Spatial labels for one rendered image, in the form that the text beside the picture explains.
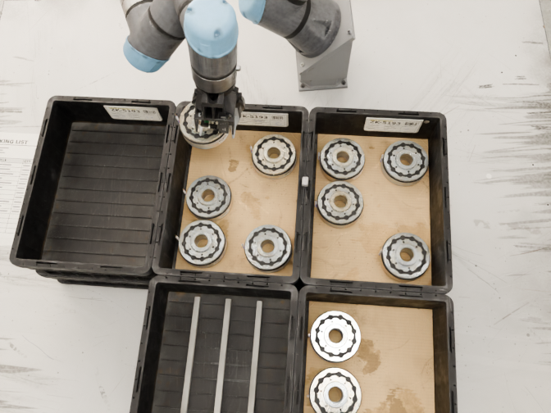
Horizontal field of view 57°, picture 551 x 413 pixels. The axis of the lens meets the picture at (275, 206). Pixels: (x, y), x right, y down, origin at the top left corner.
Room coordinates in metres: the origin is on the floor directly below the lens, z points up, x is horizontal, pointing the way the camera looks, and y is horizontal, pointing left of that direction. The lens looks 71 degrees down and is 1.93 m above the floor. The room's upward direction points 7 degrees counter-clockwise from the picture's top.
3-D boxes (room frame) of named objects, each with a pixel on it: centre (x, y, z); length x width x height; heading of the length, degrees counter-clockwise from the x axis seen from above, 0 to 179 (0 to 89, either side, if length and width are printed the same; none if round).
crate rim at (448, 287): (0.35, -0.21, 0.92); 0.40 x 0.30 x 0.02; 169
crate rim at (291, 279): (0.40, 0.08, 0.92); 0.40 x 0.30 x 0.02; 169
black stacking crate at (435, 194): (0.35, -0.21, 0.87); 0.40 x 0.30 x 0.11; 169
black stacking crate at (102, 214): (0.46, 0.38, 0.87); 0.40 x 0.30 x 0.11; 169
